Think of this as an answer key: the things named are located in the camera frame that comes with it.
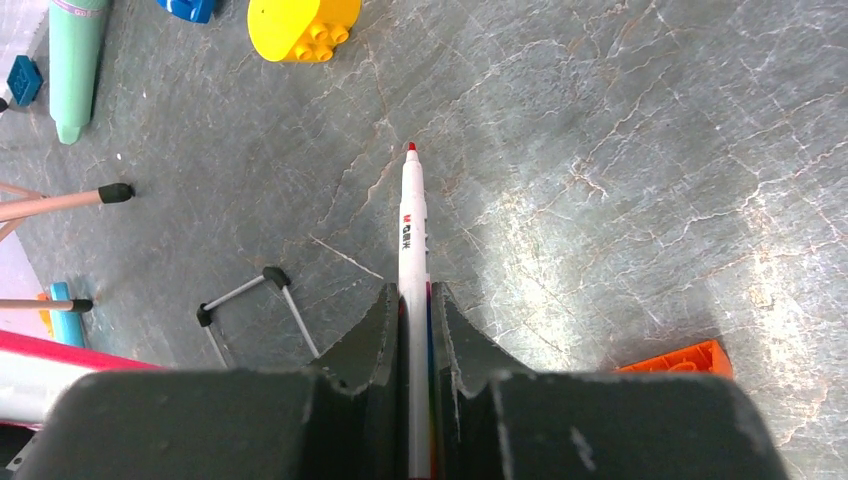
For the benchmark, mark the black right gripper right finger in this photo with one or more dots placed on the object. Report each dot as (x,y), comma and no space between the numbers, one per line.
(467,412)

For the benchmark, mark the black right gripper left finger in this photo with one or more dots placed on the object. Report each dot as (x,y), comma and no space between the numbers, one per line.
(352,430)

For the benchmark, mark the red whiteboard marker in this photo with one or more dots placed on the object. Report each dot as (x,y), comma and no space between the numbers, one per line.
(413,280)

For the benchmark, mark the pink framed whiteboard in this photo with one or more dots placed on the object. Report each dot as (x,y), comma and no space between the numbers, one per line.
(36,372)

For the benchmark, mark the orange semicircle toy block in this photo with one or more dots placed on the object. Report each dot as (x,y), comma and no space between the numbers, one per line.
(706,357)

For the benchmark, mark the yellow toy block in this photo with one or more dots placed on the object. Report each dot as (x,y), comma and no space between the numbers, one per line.
(300,31)

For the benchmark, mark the pink music stand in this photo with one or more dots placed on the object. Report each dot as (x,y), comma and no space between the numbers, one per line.
(31,203)

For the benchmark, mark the teal toy block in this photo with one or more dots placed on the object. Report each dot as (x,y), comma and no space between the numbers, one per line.
(24,80)

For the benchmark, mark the mint green cylinder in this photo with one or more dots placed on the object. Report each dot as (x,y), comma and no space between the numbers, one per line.
(75,29)

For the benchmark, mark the whiteboard wire stand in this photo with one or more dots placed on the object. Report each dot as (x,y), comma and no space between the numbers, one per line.
(249,310)

